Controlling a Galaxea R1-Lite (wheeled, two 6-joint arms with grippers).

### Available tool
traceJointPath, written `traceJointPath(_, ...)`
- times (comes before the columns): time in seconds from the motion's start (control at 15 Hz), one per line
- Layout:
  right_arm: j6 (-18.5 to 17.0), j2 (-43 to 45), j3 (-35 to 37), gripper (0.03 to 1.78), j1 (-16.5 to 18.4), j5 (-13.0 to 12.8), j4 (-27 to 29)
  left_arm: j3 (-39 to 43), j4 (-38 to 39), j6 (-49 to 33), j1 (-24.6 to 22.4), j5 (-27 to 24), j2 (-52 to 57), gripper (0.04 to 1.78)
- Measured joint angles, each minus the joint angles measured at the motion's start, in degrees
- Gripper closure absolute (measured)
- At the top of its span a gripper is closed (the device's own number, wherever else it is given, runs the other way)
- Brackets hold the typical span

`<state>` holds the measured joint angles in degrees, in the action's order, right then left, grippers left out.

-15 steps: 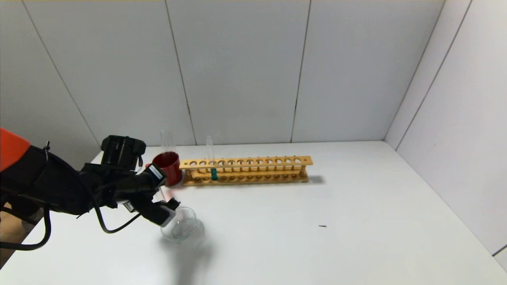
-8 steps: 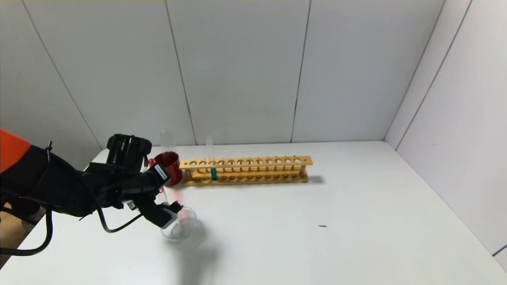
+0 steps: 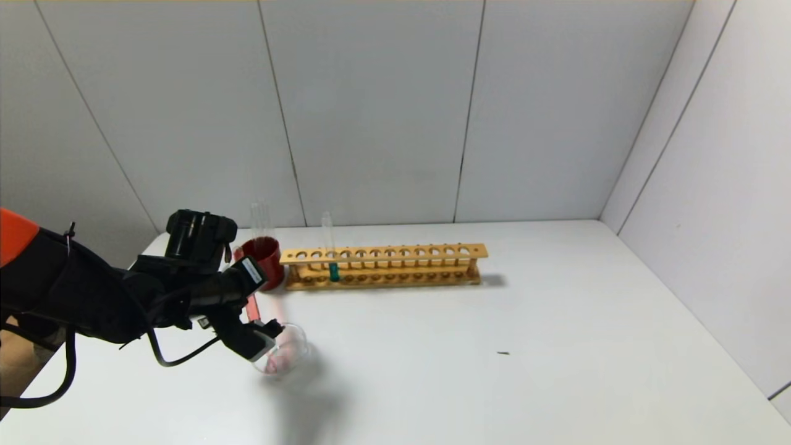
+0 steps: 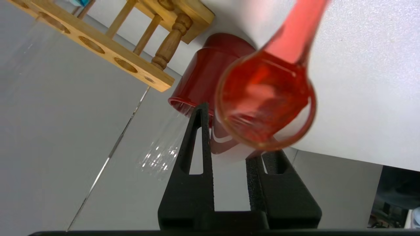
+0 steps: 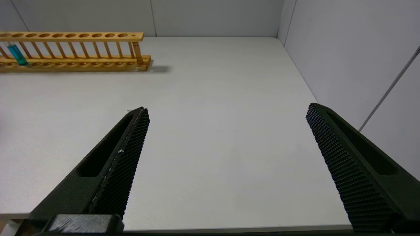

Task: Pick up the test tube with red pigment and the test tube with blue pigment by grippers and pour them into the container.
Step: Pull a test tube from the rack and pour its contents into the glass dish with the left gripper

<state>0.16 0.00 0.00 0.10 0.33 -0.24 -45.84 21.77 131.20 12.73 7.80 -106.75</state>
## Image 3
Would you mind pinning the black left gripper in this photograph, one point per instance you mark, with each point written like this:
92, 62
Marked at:
253, 272

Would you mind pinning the glass beaker with liquid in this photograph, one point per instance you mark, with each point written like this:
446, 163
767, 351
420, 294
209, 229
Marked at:
290, 355

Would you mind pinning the glass test tube blue pigment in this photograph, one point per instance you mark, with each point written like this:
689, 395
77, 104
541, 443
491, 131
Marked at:
334, 272

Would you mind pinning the orange and black left arm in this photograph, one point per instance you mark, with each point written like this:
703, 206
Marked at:
55, 284

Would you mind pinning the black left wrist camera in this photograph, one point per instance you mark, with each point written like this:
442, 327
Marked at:
198, 238

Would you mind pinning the empty clear glass test tube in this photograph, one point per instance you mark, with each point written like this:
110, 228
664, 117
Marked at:
261, 219

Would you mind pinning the dark red cup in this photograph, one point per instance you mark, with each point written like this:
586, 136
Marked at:
270, 266

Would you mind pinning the wooden test tube rack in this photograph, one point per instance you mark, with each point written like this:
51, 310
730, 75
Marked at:
383, 275

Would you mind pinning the glass test tube red pigment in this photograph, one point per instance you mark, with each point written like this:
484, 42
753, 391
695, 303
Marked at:
252, 308

